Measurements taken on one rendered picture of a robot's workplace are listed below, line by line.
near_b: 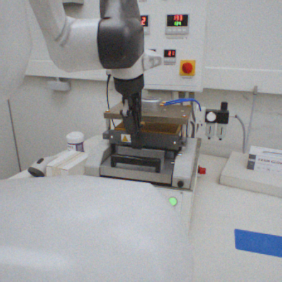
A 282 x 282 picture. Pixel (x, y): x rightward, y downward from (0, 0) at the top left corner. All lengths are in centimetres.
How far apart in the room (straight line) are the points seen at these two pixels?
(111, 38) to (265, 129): 107
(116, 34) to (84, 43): 6
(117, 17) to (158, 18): 50
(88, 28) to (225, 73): 93
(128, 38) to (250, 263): 67
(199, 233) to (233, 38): 90
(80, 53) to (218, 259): 65
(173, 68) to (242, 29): 49
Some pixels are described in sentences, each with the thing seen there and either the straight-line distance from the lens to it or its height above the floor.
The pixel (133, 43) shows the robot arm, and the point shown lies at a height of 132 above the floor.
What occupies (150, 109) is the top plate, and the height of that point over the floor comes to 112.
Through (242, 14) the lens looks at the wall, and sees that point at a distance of 141.
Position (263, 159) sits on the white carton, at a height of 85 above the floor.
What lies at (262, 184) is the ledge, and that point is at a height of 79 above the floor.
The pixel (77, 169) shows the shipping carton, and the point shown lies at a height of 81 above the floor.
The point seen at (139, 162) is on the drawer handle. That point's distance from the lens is 79.
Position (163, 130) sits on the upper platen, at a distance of 87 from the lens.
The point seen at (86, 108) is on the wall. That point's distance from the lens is 183.
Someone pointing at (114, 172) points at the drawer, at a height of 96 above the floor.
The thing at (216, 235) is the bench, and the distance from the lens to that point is 94.
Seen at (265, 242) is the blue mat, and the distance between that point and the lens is 96.
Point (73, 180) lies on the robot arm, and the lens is 16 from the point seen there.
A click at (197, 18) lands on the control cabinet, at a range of 102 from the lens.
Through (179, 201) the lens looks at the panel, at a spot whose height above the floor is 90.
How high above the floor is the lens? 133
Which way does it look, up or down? 21 degrees down
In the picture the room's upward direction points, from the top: straight up
